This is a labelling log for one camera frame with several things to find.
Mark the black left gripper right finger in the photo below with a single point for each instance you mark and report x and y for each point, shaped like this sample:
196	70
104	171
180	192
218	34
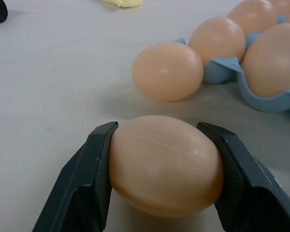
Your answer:
251	178

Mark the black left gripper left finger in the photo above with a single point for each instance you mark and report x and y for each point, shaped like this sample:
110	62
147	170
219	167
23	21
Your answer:
82	183

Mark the beige egg with seam line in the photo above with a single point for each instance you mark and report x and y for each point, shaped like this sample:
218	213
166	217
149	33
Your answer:
164	166

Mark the light blue egg carton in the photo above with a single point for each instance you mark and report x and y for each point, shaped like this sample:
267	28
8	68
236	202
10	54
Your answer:
251	82

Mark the beige plastic egg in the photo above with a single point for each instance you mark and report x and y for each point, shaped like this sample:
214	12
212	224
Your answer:
167	71
288	6
273	60
217	38
252	15

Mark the pale yellow object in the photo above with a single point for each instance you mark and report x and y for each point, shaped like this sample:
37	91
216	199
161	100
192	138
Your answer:
123	3

